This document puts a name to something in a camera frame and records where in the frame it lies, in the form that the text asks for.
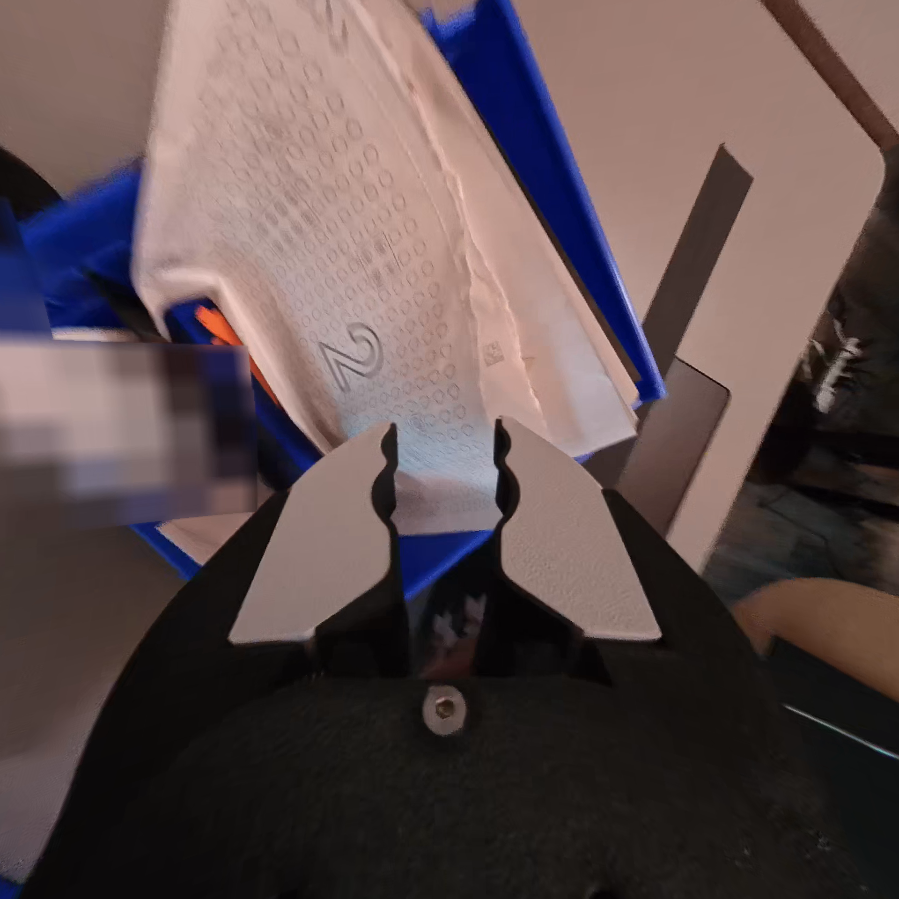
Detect orange lego piece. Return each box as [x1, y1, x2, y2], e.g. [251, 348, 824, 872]
[195, 302, 282, 408]

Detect person's beige shirt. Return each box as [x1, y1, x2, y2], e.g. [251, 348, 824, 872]
[730, 577, 899, 675]

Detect white printed paper bag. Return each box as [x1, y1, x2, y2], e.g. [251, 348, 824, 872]
[132, 0, 640, 538]

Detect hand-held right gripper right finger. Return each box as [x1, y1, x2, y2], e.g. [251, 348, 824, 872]
[494, 416, 664, 641]

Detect blue bin with paper bags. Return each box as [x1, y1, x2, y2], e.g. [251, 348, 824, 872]
[0, 0, 667, 601]

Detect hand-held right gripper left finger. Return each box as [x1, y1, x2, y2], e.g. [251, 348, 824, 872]
[227, 421, 405, 646]

